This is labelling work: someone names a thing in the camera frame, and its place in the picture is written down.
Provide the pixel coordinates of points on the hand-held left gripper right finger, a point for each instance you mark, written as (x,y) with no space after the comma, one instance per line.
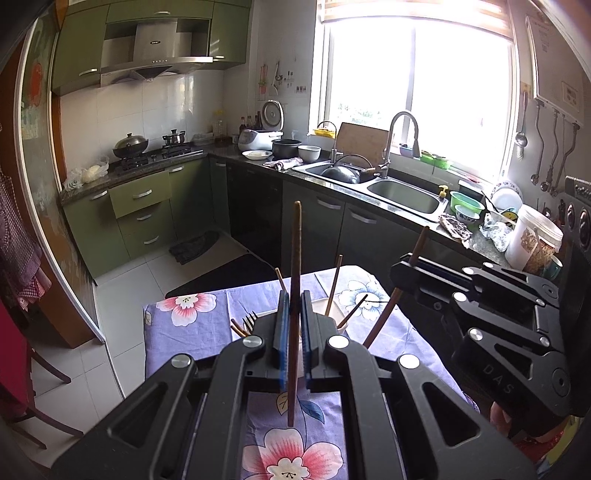
(307,344)

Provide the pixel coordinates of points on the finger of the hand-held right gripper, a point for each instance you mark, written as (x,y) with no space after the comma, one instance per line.
(508,284)
(498,364)

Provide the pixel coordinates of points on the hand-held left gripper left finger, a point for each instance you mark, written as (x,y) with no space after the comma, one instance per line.
(282,344)

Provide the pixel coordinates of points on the white plastic utensil holder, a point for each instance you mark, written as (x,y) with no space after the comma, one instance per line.
(322,307)

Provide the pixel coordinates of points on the crumpled clear plastic bag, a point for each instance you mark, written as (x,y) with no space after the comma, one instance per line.
(496,233)

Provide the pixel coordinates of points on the white plastic bucket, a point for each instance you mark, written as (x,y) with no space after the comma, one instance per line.
(531,235)

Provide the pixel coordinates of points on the brown rag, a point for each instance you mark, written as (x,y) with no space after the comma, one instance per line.
(455,228)

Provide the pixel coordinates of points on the blue patterned bowl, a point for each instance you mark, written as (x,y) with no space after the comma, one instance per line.
(467,217)

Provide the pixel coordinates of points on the black floor mat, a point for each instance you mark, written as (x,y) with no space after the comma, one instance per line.
(231,277)

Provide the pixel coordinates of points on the stacked white plates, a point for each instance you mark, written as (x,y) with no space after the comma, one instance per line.
(505,198)

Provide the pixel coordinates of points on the purple floral tablecloth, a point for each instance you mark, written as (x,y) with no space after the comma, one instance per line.
(194,341)

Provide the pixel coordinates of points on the green bowl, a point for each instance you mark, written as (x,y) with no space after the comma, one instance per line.
(466,202)

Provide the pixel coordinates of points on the person's red patterned clothing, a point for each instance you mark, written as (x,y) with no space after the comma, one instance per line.
(545,445)

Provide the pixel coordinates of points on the dark kitchen base cabinet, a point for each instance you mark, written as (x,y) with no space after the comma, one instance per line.
(314,230)

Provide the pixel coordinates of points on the dark floor cloth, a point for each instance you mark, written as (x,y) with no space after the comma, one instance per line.
(194,247)

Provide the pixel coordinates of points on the steel double sink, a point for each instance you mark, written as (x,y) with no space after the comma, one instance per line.
(406,198)

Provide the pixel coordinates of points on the hanging steel ladle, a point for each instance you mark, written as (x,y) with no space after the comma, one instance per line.
(521,138)

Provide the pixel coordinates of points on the green plastic container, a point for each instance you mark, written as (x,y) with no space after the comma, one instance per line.
(436,161)

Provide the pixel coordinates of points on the crumpled dish cloth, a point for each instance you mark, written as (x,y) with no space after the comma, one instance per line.
(284,164)

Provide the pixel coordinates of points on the steel kitchen faucet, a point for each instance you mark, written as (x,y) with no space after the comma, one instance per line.
(393,134)

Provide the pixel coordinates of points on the white plate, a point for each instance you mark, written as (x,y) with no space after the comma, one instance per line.
(256,155)

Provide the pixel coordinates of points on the white bowl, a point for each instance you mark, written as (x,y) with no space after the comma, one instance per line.
(309,153)

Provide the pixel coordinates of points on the green drawer cabinet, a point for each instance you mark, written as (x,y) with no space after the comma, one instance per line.
(138,217)

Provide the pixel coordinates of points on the black cooking pot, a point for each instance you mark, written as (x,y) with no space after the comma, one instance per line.
(286,150)

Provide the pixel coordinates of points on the wooden cutting board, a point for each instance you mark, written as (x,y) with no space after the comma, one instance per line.
(358,141)

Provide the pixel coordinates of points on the white rice cooker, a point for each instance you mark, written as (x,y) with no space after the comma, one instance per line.
(258,136)

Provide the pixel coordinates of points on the yellow basket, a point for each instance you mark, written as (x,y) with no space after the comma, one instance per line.
(325,132)

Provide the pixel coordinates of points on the kitchen window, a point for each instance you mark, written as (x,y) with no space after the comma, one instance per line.
(415,83)

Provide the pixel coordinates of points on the gas stove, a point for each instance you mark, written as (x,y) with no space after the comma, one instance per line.
(157,157)

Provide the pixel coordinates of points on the clear oil bottle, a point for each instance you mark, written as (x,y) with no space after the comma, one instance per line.
(220,125)

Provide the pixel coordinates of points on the small steel pot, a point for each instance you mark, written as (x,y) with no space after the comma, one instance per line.
(173,138)

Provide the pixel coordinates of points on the lidded wok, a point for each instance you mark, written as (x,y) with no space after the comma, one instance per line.
(130,145)

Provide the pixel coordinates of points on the white plastic bag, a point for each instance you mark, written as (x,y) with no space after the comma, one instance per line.
(90,174)

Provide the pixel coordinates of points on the red wooden chair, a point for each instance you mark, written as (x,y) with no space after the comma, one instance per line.
(14,360)

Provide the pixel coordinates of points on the checked hanging apron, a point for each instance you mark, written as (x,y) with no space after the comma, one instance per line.
(18,244)

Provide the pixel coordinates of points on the sliding glass door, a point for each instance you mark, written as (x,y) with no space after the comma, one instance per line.
(46,184)

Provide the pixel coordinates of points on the steel range hood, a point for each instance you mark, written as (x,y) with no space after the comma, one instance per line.
(157,46)

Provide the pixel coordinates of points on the white wall water heater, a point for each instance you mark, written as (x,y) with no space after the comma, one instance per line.
(551,60)

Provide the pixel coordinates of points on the green wall cabinet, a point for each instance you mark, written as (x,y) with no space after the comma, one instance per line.
(78,46)

